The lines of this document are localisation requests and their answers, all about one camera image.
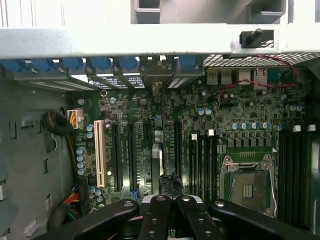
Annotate black RAM slots bank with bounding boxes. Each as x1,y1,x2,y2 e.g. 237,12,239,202
277,123,316,226
187,128,219,203

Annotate CPU socket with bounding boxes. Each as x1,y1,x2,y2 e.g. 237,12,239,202
219,153,279,221

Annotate PCIe expansion slot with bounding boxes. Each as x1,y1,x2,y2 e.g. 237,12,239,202
111,122,124,193
174,119,184,181
126,122,139,195

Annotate white PCI expansion slot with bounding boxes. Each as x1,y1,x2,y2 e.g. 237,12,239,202
93,119,106,189

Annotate green motherboard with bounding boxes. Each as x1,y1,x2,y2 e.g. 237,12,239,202
67,74,313,226

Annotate white power connector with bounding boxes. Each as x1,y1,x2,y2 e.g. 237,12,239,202
66,106,84,130

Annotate dark grey PC case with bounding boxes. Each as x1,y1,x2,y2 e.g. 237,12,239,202
0,23,320,240

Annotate grey parts rack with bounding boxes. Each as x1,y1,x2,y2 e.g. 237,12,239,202
129,0,288,25

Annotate multicoloured power wires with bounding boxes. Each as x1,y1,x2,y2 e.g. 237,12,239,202
62,186,85,220

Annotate black sleeved power cable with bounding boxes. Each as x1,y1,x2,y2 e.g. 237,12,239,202
41,111,78,181

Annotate thin red twisted wire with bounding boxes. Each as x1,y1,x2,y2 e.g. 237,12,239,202
207,54,298,101

